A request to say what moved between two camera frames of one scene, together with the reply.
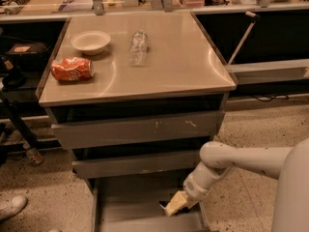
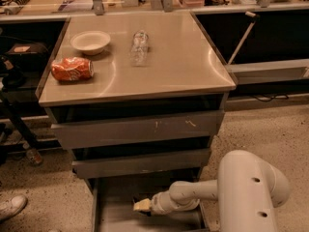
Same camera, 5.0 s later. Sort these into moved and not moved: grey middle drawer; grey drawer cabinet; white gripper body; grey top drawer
Moved: white gripper body
Not moved: grey middle drawer; grey drawer cabinet; grey top drawer
